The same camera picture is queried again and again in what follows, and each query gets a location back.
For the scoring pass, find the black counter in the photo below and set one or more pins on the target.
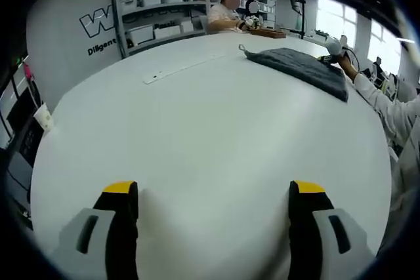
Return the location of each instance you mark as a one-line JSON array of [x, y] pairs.
[[26, 144]]

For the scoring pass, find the person's right hand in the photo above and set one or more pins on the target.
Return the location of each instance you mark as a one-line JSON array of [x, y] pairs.
[[346, 66]]

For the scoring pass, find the white table cover plate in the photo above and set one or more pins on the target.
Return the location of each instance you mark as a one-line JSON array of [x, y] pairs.
[[157, 77]]

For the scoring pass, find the grey towel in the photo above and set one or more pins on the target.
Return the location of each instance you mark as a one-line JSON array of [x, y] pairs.
[[295, 63]]

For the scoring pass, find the black monitor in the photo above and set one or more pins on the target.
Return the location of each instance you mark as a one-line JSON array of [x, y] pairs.
[[19, 112]]

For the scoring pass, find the brown wooden tray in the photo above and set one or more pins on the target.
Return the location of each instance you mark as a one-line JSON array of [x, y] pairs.
[[267, 33]]

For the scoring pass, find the green exit sign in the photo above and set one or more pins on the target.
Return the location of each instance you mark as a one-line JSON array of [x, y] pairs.
[[16, 60]]

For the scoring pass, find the pink hanging cloth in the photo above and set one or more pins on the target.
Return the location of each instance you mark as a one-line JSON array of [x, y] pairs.
[[29, 71]]

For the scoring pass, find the white paper cup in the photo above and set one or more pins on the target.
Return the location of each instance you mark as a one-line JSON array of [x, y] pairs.
[[44, 119]]

